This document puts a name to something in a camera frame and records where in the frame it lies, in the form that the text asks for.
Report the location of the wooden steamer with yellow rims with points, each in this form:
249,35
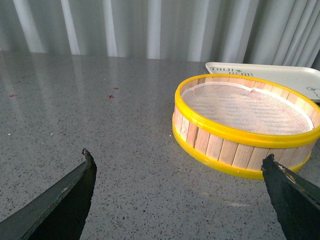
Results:
238,152

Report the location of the white rectangular tray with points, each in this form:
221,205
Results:
303,80

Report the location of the white steamer liner cloth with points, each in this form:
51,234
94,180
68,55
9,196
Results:
248,109

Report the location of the grey pleated curtain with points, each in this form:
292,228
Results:
267,32

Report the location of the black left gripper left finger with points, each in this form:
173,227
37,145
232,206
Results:
60,212

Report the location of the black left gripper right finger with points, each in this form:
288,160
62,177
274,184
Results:
295,200

